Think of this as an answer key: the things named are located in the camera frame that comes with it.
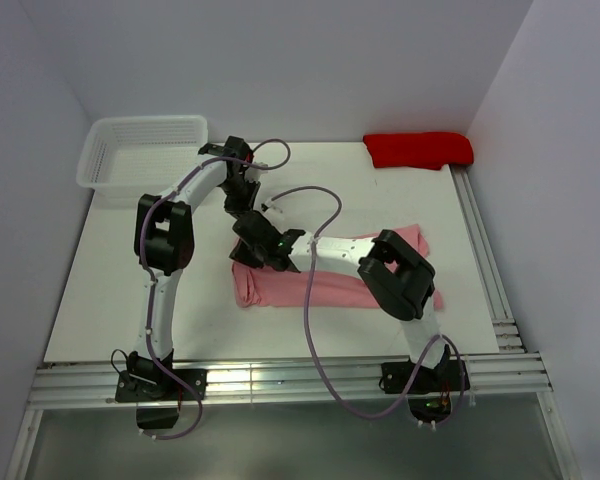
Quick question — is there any pink t shirt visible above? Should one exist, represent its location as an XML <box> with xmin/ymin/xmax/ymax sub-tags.
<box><xmin>230</xmin><ymin>223</ymin><xmax>444</xmax><ymax>312</ymax></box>

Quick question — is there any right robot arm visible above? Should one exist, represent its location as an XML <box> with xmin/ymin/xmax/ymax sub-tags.
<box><xmin>230</xmin><ymin>211</ymin><xmax>448</xmax><ymax>390</ymax></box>

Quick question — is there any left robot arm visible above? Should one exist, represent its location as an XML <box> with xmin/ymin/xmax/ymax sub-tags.
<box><xmin>127</xmin><ymin>136</ymin><xmax>260</xmax><ymax>399</ymax></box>

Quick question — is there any white plastic basket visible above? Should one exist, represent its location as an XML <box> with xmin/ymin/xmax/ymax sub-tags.
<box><xmin>76</xmin><ymin>115</ymin><xmax>208</xmax><ymax>200</ymax></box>

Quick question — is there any red folded t shirt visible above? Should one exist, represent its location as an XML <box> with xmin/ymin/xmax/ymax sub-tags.
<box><xmin>363</xmin><ymin>132</ymin><xmax>474</xmax><ymax>170</ymax></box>

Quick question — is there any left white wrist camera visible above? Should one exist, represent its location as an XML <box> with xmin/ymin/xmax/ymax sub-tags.
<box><xmin>245</xmin><ymin>162</ymin><xmax>270</xmax><ymax>177</ymax></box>

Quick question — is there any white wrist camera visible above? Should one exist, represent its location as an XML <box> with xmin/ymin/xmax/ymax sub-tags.
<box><xmin>245</xmin><ymin>162</ymin><xmax>270</xmax><ymax>177</ymax></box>
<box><xmin>261</xmin><ymin>198</ymin><xmax>284</xmax><ymax>218</ymax></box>

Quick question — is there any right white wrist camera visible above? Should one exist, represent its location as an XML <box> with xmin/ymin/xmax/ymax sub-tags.
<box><xmin>261</xmin><ymin>198</ymin><xmax>284</xmax><ymax>218</ymax></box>

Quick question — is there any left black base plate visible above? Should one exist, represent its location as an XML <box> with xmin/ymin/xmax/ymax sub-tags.
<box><xmin>114</xmin><ymin>369</ymin><xmax>207</xmax><ymax>403</ymax></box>

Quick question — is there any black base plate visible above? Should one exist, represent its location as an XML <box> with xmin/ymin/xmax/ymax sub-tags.
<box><xmin>378</xmin><ymin>359</ymin><xmax>470</xmax><ymax>395</ymax></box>
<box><xmin>114</xmin><ymin>369</ymin><xmax>207</xmax><ymax>403</ymax></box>

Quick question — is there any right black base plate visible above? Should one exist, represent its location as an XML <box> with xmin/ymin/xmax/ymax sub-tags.
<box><xmin>378</xmin><ymin>359</ymin><xmax>470</xmax><ymax>395</ymax></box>

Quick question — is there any aluminium front rail frame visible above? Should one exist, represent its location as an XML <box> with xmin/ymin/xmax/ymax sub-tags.
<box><xmin>6</xmin><ymin>352</ymin><xmax>581</xmax><ymax>479</ymax></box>

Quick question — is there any aluminium right side rail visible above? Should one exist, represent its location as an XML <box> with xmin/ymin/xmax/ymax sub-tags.
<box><xmin>451</xmin><ymin>166</ymin><xmax>527</xmax><ymax>354</ymax></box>

